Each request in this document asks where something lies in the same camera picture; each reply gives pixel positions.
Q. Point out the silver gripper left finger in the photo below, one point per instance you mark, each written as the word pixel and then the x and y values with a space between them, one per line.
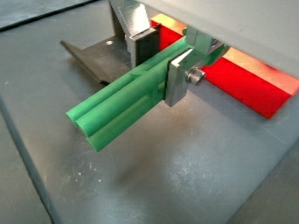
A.
pixel 141 36

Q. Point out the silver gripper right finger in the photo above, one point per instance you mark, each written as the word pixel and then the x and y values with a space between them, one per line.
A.
pixel 184 69

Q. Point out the green three prong object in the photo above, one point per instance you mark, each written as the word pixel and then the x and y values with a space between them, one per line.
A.
pixel 116 106

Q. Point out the red peg board block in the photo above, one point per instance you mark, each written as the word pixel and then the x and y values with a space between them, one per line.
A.
pixel 259 86

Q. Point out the black fixture bracket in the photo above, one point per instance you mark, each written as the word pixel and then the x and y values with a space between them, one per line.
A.
pixel 105 59

